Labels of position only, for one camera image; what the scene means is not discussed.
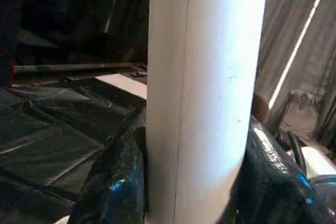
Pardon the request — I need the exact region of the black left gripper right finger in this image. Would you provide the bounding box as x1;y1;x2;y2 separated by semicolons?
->
231;116;336;224

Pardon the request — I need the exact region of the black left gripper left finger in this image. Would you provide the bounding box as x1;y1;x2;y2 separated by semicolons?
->
67;105;149;224

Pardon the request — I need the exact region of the white plastic table leg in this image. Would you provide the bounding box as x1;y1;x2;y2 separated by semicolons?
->
145;0;270;224

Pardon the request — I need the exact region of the grey crumpled bag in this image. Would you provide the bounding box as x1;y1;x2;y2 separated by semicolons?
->
277;90;330;142

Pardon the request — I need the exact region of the black plastic mat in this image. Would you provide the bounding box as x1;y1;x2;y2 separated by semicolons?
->
0;80;149;224

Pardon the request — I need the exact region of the white flat panel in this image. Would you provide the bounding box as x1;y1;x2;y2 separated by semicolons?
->
93;73;149;101

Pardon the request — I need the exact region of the grey curtain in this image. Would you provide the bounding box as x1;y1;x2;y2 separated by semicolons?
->
254;0;336;148

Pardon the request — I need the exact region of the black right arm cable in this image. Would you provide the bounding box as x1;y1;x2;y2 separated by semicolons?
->
286;131;309;176

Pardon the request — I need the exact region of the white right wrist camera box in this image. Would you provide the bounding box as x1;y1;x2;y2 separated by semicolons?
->
299;145;336;179

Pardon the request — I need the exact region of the dark horizontal rail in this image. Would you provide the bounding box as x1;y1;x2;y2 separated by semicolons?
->
13;62;149;76

